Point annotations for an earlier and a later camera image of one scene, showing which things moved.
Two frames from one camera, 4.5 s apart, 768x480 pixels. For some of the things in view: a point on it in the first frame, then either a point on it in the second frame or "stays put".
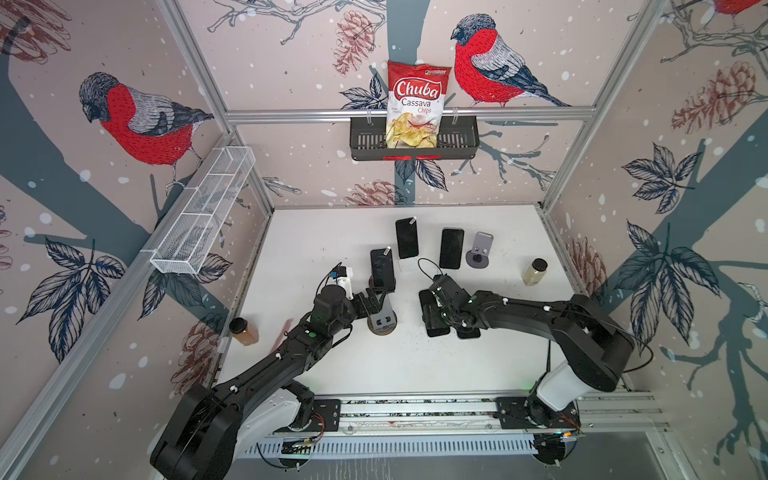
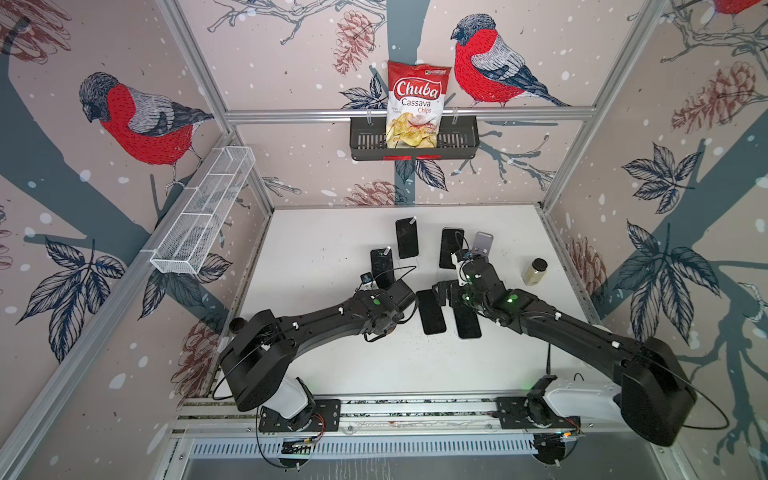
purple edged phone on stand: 382,270 stays put
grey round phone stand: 482,245 stays put
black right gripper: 429,312 to 451,287
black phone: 406,232 stays put
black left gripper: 375,306 to 399,318
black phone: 426,297 stays put
